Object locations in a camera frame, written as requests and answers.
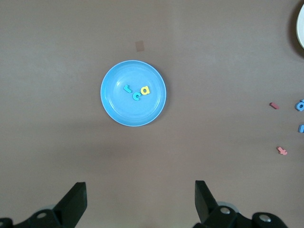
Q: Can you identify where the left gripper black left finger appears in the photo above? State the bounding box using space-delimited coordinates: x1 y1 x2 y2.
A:
14 182 87 228

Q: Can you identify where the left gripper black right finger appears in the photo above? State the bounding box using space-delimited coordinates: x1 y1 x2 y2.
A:
194 180 238 228

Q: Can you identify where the blue plate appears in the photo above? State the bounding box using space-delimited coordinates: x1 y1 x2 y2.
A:
100 60 167 127

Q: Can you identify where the white plate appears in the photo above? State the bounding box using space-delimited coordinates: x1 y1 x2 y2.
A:
296 3 304 52

